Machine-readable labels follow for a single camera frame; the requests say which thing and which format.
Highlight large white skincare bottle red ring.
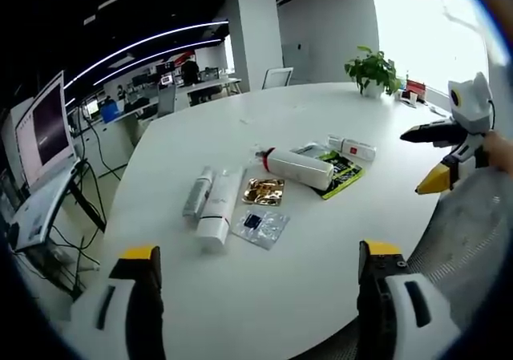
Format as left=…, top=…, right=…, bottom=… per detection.
left=253, top=146, right=336, bottom=191

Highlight silver skincare packet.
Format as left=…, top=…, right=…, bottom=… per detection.
left=289, top=143, right=330, bottom=161

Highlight long white office desk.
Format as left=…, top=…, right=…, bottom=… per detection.
left=176, top=77, right=243, bottom=107

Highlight blue box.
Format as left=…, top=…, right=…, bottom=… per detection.
left=99, top=102, right=122, bottom=124

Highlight clear skincare sachet dark square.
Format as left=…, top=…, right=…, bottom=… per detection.
left=231, top=208, right=291, bottom=253

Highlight white side desk black legs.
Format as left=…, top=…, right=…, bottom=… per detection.
left=7, top=159, right=108, bottom=257

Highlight white skincare tube red stripe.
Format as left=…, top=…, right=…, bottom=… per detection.
left=196, top=166, right=246, bottom=253

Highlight computer monitor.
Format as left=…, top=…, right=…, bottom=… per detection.
left=9, top=70, right=82, bottom=189

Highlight grey mesh chair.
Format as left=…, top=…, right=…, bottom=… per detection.
left=404, top=231, right=513, bottom=360

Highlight small white box red label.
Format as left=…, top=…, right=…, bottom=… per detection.
left=326, top=134, right=378, bottom=163

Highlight green black skincare packet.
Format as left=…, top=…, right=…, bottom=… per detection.
left=311, top=148, right=367, bottom=201

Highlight gold foil skincare sachet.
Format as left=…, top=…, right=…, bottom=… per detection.
left=240, top=177, right=286, bottom=207

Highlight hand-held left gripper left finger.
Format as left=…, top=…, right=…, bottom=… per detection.
left=70, top=245, right=168, bottom=360

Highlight silver skincare tube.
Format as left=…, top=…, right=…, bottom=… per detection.
left=182, top=165, right=217, bottom=219

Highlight green potted plant white pot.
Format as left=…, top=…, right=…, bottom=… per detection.
left=343, top=45, right=402, bottom=99

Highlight person's right hand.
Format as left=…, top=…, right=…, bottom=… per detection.
left=482, top=131, right=513, bottom=173

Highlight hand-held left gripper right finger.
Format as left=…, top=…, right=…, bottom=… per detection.
left=356, top=238, right=463, bottom=360

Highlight white office chair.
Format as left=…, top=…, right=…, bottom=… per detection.
left=261, top=67, right=295, bottom=91

